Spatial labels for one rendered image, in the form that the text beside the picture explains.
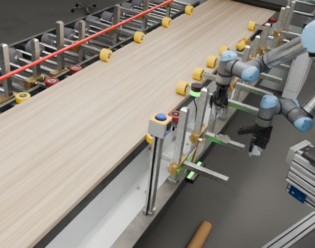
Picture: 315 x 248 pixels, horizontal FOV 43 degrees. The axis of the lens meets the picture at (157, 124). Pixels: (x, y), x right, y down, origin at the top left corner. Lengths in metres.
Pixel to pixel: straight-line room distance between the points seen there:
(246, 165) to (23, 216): 2.28
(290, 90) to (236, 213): 2.08
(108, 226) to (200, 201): 1.23
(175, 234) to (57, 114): 1.17
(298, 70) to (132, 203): 3.00
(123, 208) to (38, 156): 0.49
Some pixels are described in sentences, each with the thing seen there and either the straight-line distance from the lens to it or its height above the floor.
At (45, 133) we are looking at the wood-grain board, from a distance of 2.01.
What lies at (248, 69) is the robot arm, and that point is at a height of 1.33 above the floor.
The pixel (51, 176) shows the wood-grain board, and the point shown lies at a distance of 1.75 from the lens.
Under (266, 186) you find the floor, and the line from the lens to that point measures 3.32.
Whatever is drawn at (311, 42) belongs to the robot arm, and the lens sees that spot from 1.61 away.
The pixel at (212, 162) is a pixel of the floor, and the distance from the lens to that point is 3.40.
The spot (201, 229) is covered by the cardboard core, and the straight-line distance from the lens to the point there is 2.72.
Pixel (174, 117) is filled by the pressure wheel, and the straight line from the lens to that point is 2.17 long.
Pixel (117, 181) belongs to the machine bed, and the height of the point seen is 0.76.
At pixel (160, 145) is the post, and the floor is 1.10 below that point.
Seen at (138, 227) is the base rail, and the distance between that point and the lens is 1.82.
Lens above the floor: 2.04
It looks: 33 degrees down
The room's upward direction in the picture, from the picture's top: 7 degrees clockwise
